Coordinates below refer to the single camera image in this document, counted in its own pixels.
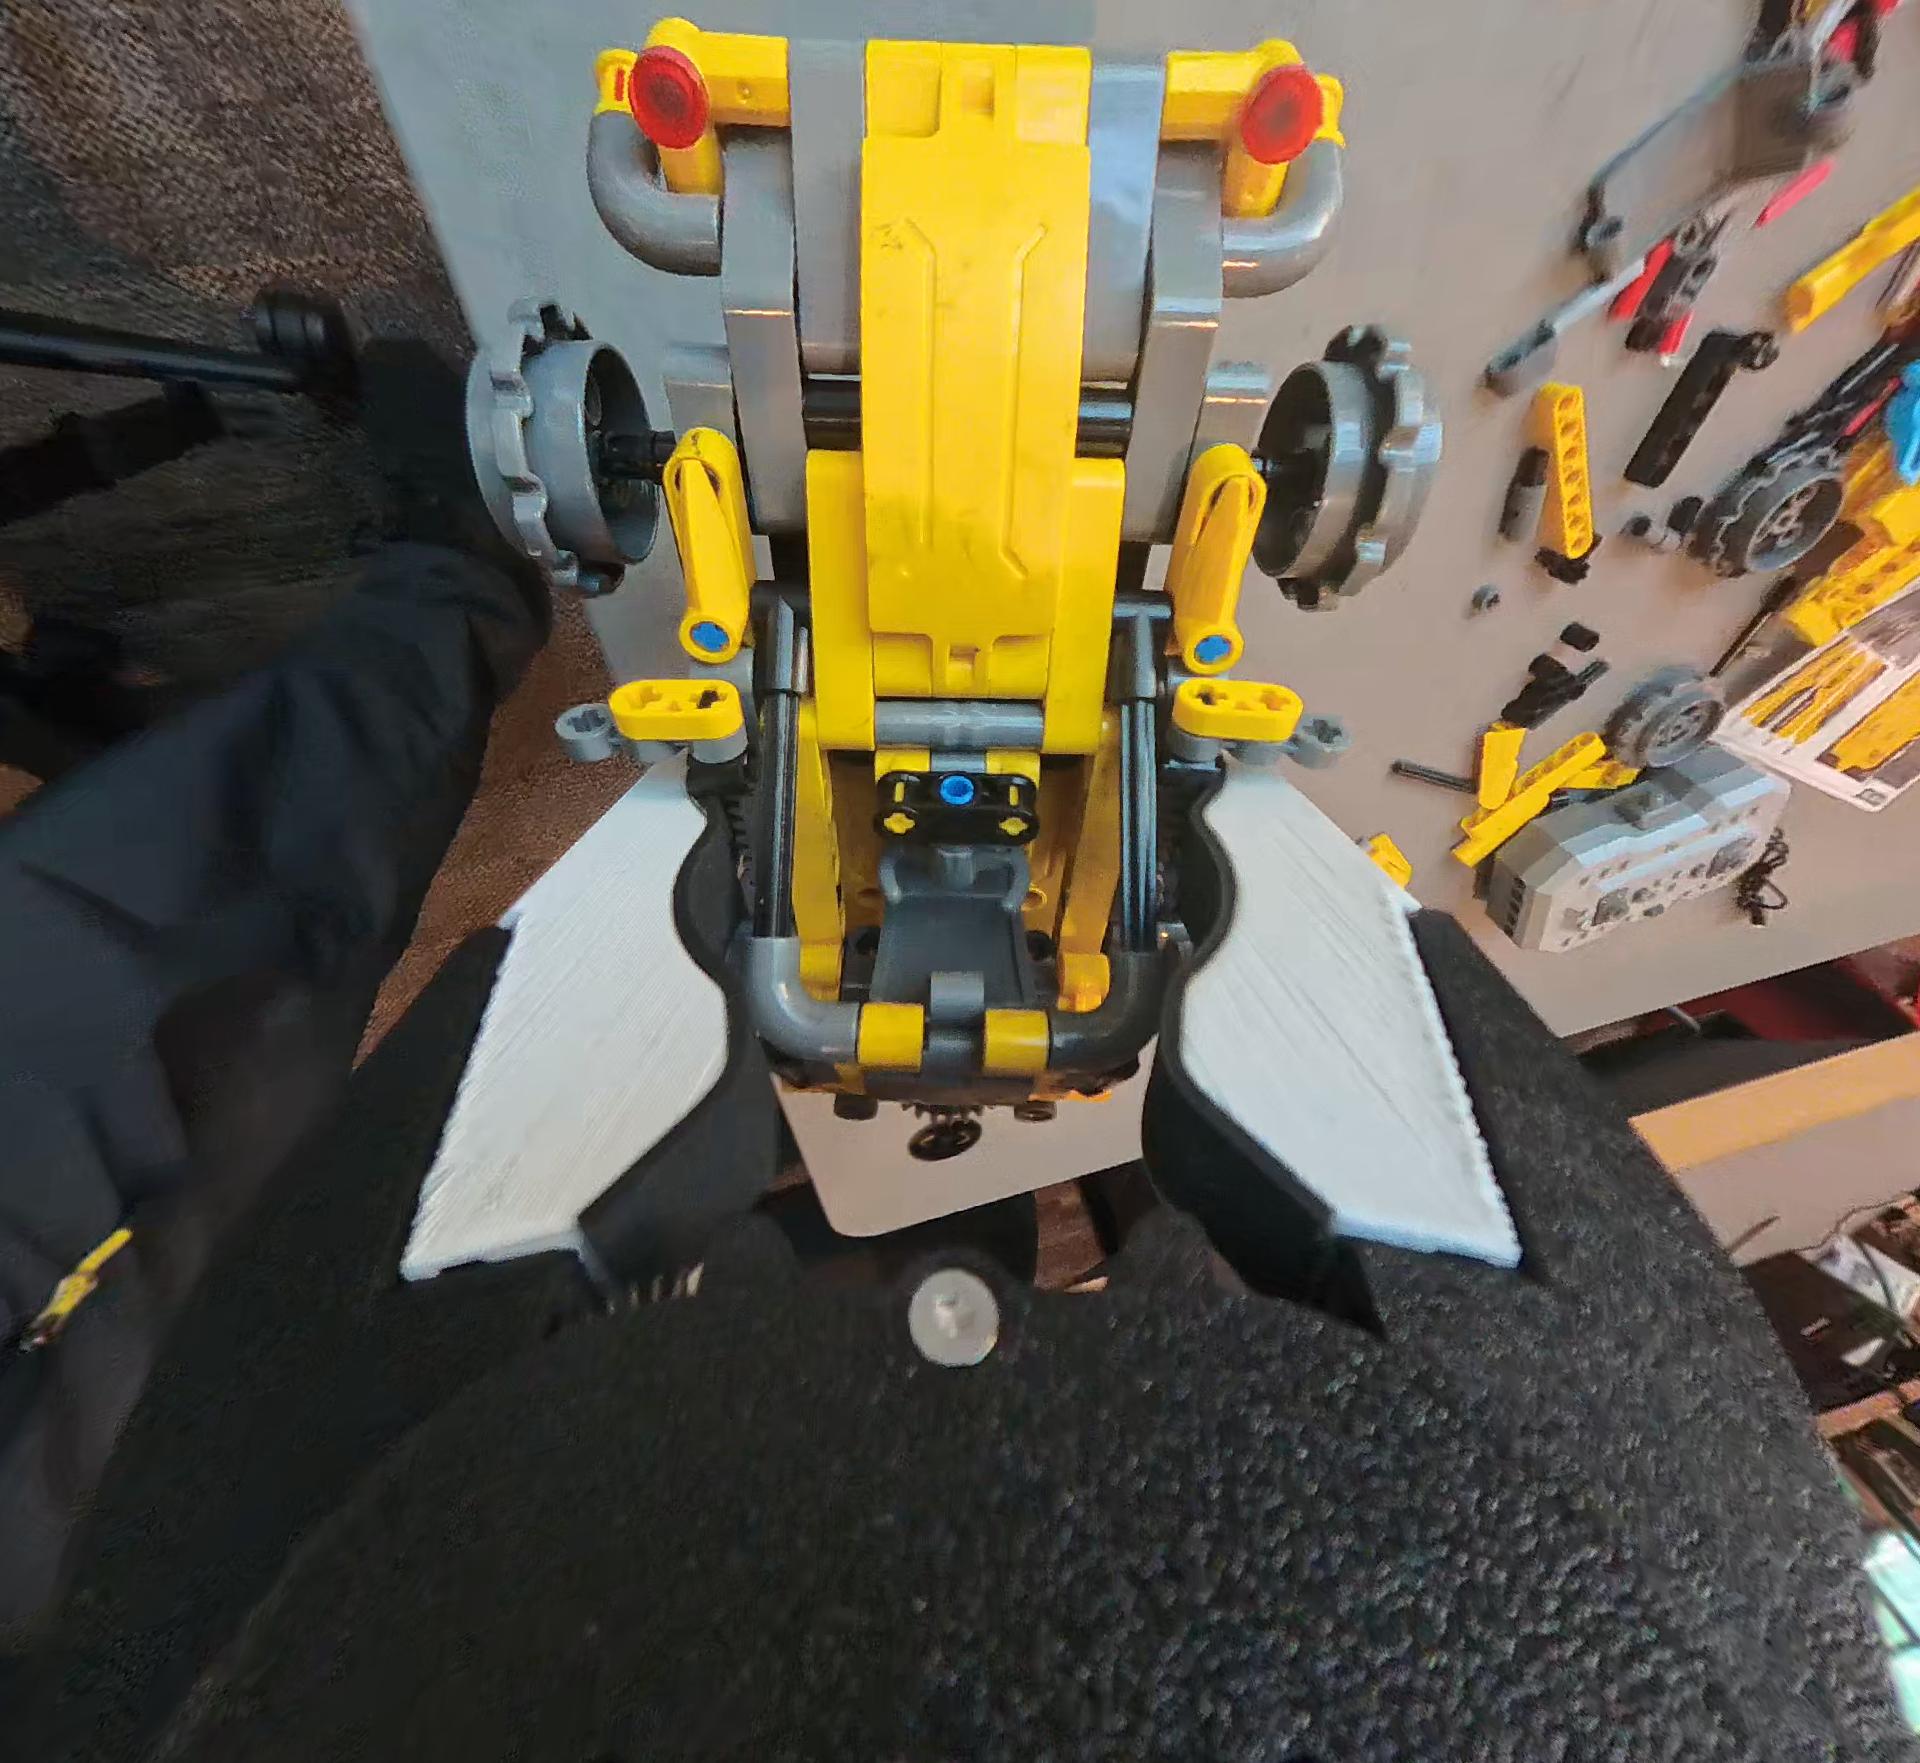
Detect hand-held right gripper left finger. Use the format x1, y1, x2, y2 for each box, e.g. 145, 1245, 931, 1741
398, 763, 784, 1285

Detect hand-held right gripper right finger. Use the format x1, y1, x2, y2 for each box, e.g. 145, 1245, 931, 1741
1141, 771, 1524, 1278

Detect yellow toy brick vehicle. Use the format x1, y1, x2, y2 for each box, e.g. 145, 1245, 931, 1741
462, 15, 1447, 1167

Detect grey toy battery box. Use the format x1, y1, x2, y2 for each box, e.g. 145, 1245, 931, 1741
1476, 742, 1793, 955

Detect pale wooden table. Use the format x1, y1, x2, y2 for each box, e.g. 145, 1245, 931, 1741
1628, 1034, 1920, 1261

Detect small grey toy wheel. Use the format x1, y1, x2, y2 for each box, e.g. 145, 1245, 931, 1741
1601, 663, 1726, 771

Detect yellow zipper pull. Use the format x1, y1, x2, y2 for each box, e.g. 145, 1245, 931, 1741
17, 1223, 136, 1350

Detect scattered toy brick parts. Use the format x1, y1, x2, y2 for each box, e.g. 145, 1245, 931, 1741
1386, 0, 1920, 961

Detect toy instruction booklet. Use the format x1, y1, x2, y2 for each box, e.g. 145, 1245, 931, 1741
1710, 584, 1920, 812

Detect partly built toy chassis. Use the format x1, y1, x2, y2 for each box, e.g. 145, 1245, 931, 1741
1686, 345, 1920, 647

